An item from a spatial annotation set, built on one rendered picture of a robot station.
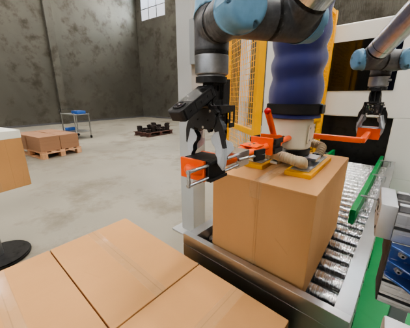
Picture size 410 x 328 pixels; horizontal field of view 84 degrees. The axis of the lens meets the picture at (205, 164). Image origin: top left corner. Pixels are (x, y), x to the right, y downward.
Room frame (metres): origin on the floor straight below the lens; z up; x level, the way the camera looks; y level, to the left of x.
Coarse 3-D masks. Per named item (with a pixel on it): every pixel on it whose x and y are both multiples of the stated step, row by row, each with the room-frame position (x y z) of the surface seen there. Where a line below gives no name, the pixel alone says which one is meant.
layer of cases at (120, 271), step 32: (128, 224) 1.16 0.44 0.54; (64, 256) 0.88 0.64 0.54; (96, 256) 0.88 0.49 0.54; (128, 256) 0.88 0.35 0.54; (160, 256) 0.88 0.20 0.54; (0, 288) 0.70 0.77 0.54; (32, 288) 0.70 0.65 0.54; (64, 288) 0.70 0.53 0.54; (96, 288) 0.70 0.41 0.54; (128, 288) 0.70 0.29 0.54; (160, 288) 0.70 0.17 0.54; (192, 288) 0.70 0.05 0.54; (224, 288) 0.70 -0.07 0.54; (0, 320) 0.57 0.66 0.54; (32, 320) 0.57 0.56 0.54; (64, 320) 0.57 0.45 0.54; (96, 320) 0.57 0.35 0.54; (128, 320) 0.57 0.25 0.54; (160, 320) 0.57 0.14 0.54; (192, 320) 0.57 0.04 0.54; (224, 320) 0.57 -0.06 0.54; (256, 320) 0.57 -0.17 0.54
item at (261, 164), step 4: (252, 160) 0.97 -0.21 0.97; (260, 160) 0.97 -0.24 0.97; (264, 160) 0.97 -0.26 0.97; (268, 160) 0.99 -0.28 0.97; (248, 164) 0.95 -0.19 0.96; (252, 164) 0.94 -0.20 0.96; (256, 164) 0.93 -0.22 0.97; (260, 164) 0.92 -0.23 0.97; (264, 164) 0.93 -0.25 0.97; (268, 164) 0.95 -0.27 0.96; (256, 168) 0.92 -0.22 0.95; (260, 168) 0.91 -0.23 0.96; (264, 168) 0.92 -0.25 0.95
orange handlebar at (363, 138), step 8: (288, 136) 0.92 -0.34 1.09; (320, 136) 0.96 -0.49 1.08; (328, 136) 0.94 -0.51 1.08; (336, 136) 0.92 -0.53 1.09; (344, 136) 0.91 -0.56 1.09; (368, 136) 0.96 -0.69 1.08; (240, 144) 0.73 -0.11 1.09; (248, 144) 0.72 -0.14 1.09; (256, 144) 0.72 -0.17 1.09; (264, 144) 0.75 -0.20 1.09; (232, 160) 0.58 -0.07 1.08; (184, 168) 0.51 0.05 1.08; (192, 168) 0.50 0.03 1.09
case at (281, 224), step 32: (224, 192) 0.86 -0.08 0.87; (256, 192) 0.77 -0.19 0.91; (288, 192) 0.70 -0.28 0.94; (320, 192) 0.68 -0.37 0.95; (224, 224) 0.86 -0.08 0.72; (256, 224) 0.77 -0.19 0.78; (288, 224) 0.69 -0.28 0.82; (320, 224) 0.74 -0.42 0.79; (256, 256) 0.76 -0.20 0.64; (288, 256) 0.68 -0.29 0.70; (320, 256) 0.83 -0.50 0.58
